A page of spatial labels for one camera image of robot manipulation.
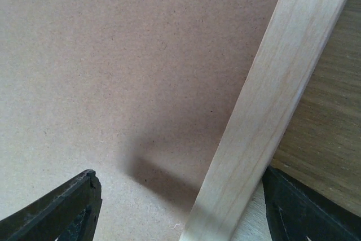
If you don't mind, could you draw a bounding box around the light wooden picture frame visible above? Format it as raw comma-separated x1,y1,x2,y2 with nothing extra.
180,0,346,240

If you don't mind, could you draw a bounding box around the brown frame backing board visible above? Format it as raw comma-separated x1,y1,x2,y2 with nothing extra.
1,0,277,240

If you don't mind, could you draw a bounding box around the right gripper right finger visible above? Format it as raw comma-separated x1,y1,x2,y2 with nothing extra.
262,166,360,240

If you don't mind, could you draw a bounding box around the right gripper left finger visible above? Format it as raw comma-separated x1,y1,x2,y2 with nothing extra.
1,169,102,240

